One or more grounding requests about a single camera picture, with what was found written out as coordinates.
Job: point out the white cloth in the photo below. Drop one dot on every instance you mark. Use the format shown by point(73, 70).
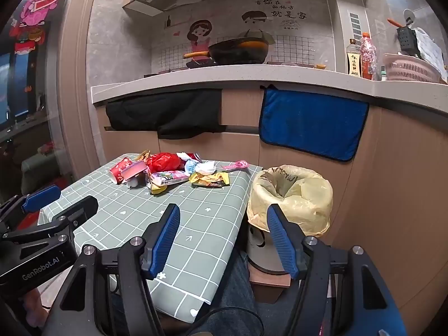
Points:
point(428, 49)

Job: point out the white vent grille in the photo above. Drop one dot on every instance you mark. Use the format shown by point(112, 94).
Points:
point(354, 26)

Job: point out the green checked tablecloth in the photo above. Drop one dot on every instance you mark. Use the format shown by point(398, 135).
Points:
point(196, 217)

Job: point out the grey kitchen countertop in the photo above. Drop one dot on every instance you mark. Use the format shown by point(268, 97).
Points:
point(245, 77)

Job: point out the pink purple candy wrapper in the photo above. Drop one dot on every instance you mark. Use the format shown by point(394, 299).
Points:
point(168, 177)

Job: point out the white dustbin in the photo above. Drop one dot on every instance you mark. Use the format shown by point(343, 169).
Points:
point(259, 252)

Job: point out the wooden stool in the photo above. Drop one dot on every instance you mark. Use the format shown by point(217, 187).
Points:
point(266, 280)

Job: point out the yellow brown snack wrapper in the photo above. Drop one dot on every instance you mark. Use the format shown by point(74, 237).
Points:
point(210, 180)

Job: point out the pink plastic basket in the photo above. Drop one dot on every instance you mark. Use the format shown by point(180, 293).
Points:
point(406, 70)

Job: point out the orange cap plastic bottle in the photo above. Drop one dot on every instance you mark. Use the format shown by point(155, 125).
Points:
point(368, 59)

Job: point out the black cloth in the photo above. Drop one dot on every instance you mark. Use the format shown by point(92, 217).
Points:
point(168, 112)

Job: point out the yellow printed snack wrapper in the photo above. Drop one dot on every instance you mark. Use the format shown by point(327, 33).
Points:
point(143, 156)

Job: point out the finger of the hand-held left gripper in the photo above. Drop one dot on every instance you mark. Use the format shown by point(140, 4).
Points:
point(82, 208)
point(42, 197)

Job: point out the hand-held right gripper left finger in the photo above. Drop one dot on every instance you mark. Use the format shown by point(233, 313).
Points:
point(166, 238)

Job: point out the black gas stove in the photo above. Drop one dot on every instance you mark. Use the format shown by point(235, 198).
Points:
point(199, 64)

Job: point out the blue towel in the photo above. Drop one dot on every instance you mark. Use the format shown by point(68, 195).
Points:
point(308, 122)

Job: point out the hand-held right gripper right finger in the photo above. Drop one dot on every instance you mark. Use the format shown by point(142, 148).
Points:
point(282, 245)

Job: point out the black utensil holder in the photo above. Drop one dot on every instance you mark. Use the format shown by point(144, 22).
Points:
point(406, 40)

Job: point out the dark sauce bottle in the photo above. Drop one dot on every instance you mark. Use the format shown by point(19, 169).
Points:
point(353, 63)

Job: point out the cartoon wall sticker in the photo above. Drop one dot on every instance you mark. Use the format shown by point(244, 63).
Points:
point(199, 31)

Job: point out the pink figure door sticker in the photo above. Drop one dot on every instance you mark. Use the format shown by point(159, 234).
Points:
point(38, 3)

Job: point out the red plastic bag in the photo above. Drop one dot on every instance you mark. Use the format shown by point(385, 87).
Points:
point(162, 162)

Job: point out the red paper cup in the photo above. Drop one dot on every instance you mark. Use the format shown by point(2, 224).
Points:
point(119, 175)

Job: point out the blue white wrapper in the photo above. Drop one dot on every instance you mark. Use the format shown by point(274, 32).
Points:
point(190, 166)

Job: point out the red figure door sticker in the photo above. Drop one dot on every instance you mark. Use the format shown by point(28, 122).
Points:
point(29, 40)

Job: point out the person's leg in jeans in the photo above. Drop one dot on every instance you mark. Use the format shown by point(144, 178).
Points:
point(231, 297)

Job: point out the pink plastic toy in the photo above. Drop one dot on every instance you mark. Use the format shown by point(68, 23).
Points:
point(236, 165)

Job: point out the white tissue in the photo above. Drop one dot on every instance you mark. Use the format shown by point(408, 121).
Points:
point(206, 168)

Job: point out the bin with yellow bag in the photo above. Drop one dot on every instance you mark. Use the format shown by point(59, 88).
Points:
point(297, 199)

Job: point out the red drink can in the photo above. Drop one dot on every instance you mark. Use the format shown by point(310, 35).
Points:
point(193, 156)

